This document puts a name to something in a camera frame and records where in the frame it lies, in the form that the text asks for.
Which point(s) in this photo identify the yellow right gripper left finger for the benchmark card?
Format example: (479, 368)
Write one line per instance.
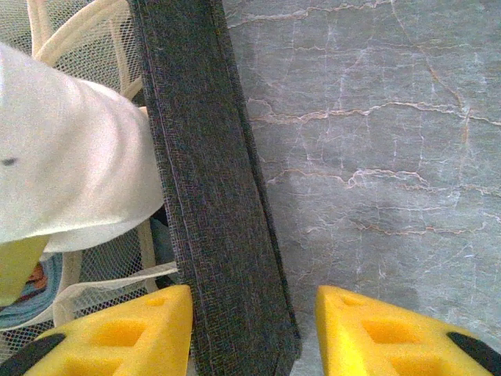
(117, 344)

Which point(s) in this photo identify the white sock with dark stripes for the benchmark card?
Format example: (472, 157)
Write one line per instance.
(70, 156)

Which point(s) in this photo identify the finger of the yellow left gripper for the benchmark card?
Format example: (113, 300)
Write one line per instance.
(15, 270)

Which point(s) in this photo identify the dark fabric divided organizer box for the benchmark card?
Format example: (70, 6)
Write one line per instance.
(203, 156)

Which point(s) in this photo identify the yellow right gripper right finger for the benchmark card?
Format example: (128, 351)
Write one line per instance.
(372, 344)

